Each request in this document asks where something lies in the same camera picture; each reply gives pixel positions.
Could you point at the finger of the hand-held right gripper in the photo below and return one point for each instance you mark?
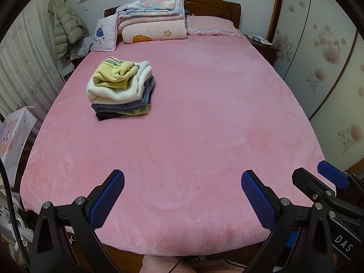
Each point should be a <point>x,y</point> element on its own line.
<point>307,180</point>
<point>332,173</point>

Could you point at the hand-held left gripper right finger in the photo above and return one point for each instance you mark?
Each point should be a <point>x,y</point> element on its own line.
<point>258,202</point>

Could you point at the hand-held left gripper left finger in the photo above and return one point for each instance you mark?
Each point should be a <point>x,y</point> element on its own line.
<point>108,199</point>

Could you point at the yellow knit sweater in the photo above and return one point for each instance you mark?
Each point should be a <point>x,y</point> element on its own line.
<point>113,75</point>

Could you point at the black garment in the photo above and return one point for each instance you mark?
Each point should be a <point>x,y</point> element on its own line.
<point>113,116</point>

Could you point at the grey pants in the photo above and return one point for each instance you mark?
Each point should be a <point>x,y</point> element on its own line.
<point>113,108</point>

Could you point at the olive garment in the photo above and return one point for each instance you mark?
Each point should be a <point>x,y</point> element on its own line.
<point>142,111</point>

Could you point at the pink bed blanket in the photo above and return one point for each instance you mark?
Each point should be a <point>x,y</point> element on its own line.
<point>199,119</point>

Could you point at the white fleece garment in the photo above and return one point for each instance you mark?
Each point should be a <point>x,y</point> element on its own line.
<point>113,95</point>

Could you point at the white paper bag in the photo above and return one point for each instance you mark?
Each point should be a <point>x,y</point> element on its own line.
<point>17,136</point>

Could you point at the floral sliding wardrobe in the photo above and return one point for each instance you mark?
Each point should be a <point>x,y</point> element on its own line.
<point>312,62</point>

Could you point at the blue jeans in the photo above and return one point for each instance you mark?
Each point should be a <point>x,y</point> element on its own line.
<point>146,91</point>

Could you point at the dark wooden nightstand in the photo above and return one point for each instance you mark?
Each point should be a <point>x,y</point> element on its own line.
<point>267,52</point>

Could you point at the papers on nightstand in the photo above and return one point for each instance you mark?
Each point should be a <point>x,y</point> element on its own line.
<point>258,39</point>

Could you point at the grey cloth bundle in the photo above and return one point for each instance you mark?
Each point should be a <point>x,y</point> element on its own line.
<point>82,48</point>

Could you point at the white curtain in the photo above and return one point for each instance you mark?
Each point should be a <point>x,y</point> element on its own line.
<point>22,71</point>

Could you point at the small printed pink cushion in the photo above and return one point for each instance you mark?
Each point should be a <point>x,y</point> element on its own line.
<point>103,34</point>

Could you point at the beige puffer jacket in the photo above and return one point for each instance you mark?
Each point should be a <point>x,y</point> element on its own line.
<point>66,25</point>

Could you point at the folded floral quilt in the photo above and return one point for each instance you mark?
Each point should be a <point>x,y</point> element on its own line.
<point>153,25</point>

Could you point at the pink pillow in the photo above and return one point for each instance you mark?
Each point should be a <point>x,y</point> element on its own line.
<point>210,24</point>

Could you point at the dark wooden headboard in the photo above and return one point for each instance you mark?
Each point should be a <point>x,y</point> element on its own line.
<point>210,4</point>

